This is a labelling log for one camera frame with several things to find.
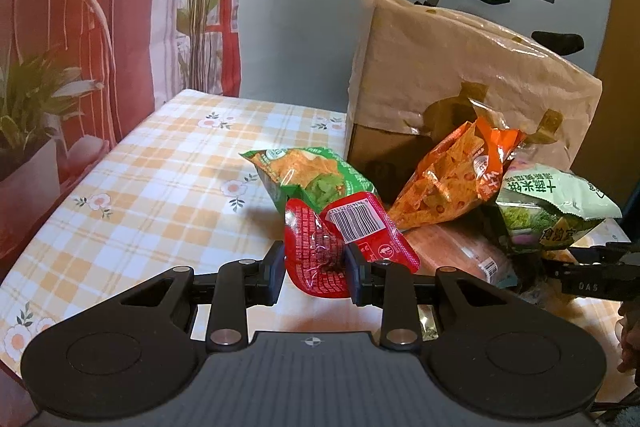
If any green chip bag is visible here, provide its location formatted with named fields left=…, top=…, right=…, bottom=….
left=242, top=147, right=376, bottom=215

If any orange chip bag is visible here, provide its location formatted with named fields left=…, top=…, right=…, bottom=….
left=388, top=117, right=525, bottom=230

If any cardboard box with plastic liner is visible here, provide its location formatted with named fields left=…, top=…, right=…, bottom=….
left=345, top=0, right=602, bottom=202

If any brown biscuit pack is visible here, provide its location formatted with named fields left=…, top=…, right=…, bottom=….
left=405, top=222, right=515, bottom=286

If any person's right hand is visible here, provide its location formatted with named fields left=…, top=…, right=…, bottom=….
left=617, top=299, right=640, bottom=373

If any printed fabric backdrop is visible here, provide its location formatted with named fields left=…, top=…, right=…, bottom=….
left=1, top=0, right=241, bottom=269

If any pale green snack bag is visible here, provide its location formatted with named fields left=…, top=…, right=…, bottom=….
left=496, top=160, right=622, bottom=254

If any checkered tablecloth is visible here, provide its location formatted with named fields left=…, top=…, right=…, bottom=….
left=0, top=89, right=632, bottom=403

